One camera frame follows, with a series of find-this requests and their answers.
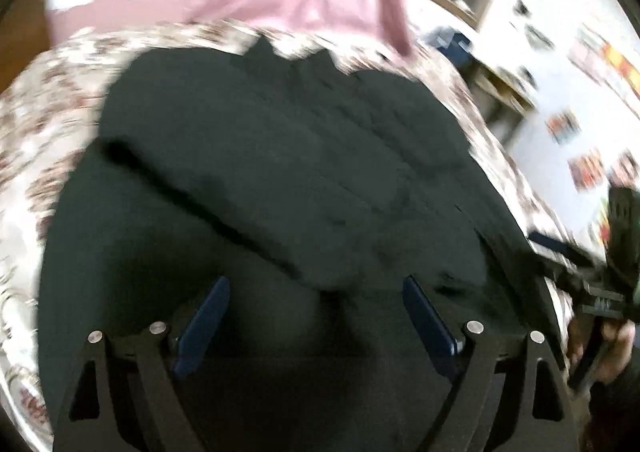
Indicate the person's right hand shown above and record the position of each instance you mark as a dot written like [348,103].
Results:
[615,352]

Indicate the dark large garment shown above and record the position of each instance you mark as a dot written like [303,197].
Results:
[280,172]

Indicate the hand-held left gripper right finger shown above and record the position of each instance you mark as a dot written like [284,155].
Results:
[430,327]

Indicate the floral bedspread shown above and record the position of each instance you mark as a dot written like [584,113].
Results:
[45,132]

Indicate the wooden side table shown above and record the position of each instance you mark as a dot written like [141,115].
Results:
[502,92]

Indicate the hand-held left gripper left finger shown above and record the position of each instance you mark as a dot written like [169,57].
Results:
[200,327]

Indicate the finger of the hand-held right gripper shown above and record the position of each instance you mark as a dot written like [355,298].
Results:
[560,247]

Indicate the blue box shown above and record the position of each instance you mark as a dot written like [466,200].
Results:
[447,44]

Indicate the group of wall stickers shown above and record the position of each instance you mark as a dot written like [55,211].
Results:
[590,167]

